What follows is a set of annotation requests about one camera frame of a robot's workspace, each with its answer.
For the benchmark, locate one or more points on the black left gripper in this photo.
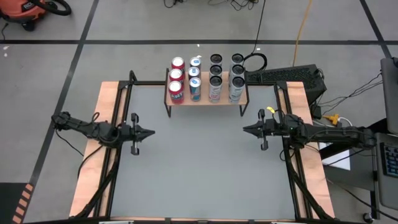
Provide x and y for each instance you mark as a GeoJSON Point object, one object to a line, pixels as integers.
{"type": "Point", "coordinates": [135, 146]}

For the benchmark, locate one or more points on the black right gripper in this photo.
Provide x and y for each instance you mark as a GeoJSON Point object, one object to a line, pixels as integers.
{"type": "Point", "coordinates": [264, 144]}

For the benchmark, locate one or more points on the white Celsius can blue palm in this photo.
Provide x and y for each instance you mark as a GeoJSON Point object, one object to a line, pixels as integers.
{"type": "Point", "coordinates": [237, 90]}

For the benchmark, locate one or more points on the red Fanta can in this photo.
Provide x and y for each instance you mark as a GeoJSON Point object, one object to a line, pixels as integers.
{"type": "Point", "coordinates": [176, 74]}
{"type": "Point", "coordinates": [178, 62]}
{"type": "Point", "coordinates": [176, 91]}

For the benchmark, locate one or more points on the white Celsius can red patch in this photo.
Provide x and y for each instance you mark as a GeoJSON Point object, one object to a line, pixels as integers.
{"type": "Point", "coordinates": [215, 88]}
{"type": "Point", "coordinates": [216, 58]}

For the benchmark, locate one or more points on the white Celsius can blue print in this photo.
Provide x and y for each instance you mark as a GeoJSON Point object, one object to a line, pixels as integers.
{"type": "Point", "coordinates": [237, 69]}

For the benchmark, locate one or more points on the silver blue Red Bull can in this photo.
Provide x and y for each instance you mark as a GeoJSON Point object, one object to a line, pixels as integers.
{"type": "Point", "coordinates": [193, 72]}
{"type": "Point", "coordinates": [195, 62]}
{"type": "Point", "coordinates": [195, 88]}

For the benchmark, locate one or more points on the white Celsius can blue band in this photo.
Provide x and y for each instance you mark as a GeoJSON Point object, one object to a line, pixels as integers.
{"type": "Point", "coordinates": [237, 58]}

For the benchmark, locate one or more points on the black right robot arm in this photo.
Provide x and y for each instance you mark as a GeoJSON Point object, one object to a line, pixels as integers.
{"type": "Point", "coordinates": [335, 135]}

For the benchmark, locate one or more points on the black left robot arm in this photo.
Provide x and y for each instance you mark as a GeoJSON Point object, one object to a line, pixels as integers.
{"type": "Point", "coordinates": [93, 129]}

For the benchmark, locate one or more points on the yellow tape tag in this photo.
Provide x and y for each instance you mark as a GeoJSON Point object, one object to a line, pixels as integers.
{"type": "Point", "coordinates": [270, 109]}

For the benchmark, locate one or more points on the black power adapter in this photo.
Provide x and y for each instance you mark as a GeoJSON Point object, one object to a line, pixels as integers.
{"type": "Point", "coordinates": [316, 112]}

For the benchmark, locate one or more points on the wood table side board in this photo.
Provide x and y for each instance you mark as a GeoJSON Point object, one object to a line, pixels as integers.
{"type": "Point", "coordinates": [317, 186]}
{"type": "Point", "coordinates": [88, 180]}

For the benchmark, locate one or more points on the white paper sheet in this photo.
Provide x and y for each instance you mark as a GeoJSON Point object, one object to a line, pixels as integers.
{"type": "Point", "coordinates": [340, 160]}

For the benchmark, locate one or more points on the grey laptop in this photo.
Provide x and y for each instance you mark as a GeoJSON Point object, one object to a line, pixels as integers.
{"type": "Point", "coordinates": [390, 161]}

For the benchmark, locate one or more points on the grey monitor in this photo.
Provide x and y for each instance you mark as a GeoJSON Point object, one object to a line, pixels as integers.
{"type": "Point", "coordinates": [390, 93]}

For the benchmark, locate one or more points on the black caster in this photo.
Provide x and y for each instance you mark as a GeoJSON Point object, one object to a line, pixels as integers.
{"type": "Point", "coordinates": [368, 217]}

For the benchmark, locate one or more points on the black mat orange stripes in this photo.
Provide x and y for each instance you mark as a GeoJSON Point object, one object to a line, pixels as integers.
{"type": "Point", "coordinates": [9, 202]}

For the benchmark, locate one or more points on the orange shop vacuum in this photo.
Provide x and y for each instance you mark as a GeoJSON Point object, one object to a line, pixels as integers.
{"type": "Point", "coordinates": [18, 9]}

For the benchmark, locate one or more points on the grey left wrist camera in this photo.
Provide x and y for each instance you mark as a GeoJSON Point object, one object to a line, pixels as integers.
{"type": "Point", "coordinates": [125, 132]}

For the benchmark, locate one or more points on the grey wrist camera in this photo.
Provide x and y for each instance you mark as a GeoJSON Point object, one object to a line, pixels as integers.
{"type": "Point", "coordinates": [279, 129]}
{"type": "Point", "coordinates": [125, 132]}

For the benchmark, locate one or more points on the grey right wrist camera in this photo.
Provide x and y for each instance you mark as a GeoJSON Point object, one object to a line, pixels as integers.
{"type": "Point", "coordinates": [279, 129]}

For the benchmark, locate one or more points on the wood shelf black metal frame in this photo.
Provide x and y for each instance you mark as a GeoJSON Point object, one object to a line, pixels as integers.
{"type": "Point", "coordinates": [202, 101]}

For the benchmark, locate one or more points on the black frame brace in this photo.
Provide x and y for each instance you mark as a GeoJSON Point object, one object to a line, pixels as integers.
{"type": "Point", "coordinates": [307, 193]}
{"type": "Point", "coordinates": [102, 188]}

